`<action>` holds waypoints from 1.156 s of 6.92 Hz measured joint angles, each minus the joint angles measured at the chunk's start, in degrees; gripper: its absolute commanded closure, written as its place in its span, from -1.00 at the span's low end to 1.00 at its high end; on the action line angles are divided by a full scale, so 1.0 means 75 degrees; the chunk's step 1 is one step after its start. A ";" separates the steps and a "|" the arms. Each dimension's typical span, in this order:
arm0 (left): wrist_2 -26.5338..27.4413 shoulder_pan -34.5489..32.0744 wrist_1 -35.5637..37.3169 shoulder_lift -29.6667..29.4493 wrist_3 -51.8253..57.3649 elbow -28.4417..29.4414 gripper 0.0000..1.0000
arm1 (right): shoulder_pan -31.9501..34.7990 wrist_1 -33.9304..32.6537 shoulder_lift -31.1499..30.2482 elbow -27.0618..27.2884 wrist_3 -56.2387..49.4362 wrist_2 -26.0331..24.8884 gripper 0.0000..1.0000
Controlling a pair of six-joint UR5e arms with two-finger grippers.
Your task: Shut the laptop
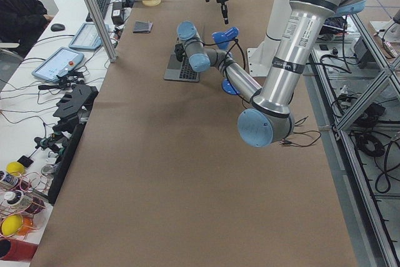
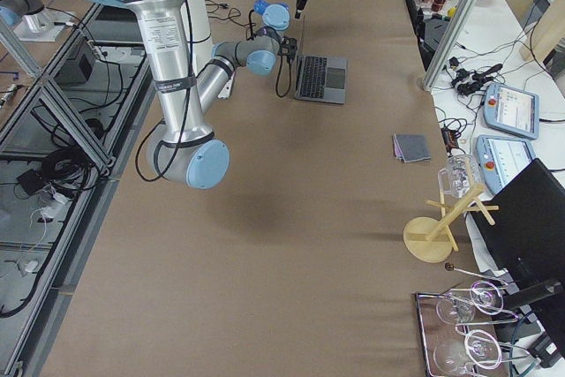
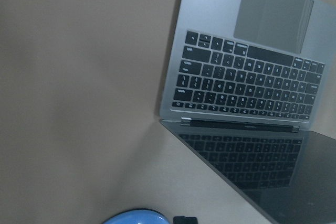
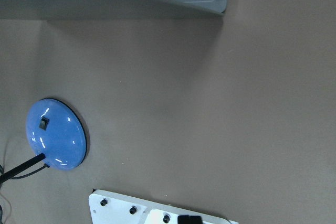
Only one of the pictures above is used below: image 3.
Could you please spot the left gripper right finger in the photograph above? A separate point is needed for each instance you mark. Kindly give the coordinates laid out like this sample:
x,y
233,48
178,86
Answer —
x,y
191,220

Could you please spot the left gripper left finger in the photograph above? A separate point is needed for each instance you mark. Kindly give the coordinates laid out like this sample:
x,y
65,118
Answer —
x,y
179,220

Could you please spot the grey laptop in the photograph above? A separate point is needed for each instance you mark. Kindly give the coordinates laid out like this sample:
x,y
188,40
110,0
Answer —
x,y
243,87

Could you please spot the blue desk lamp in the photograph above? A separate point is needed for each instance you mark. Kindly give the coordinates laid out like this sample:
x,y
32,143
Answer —
x,y
138,216

